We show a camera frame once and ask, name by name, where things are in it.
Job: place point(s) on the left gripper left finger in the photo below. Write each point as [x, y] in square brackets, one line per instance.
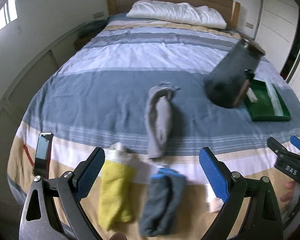
[40, 220]

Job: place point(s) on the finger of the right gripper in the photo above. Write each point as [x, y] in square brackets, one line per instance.
[280, 150]
[299, 144]

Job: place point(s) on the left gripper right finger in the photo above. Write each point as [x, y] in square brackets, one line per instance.
[262, 219]

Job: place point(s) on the yellow white cloth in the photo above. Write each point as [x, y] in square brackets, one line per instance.
[121, 169]

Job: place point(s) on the dark grey blue-edged cloth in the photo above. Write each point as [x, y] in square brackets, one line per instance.
[164, 196]

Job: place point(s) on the grey fleece cloth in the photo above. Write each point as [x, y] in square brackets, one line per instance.
[159, 119]

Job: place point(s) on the right hand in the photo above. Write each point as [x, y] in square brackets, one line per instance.
[290, 186]

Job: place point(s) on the translucent plastic divider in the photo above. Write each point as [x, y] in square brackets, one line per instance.
[273, 98]

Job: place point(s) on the green tray box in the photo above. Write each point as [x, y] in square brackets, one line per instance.
[262, 110]

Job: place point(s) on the white folded cloth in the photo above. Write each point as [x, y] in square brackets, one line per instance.
[214, 204]

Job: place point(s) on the black smartphone red case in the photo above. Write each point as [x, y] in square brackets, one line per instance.
[43, 155]

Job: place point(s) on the dark grey cylindrical bin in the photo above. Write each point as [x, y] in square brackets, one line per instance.
[227, 85]

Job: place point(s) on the white wardrobe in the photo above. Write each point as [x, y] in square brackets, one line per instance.
[276, 32]

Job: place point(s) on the striped bed duvet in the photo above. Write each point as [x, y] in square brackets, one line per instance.
[98, 98]

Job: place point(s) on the white pillow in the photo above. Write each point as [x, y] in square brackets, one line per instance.
[183, 13]

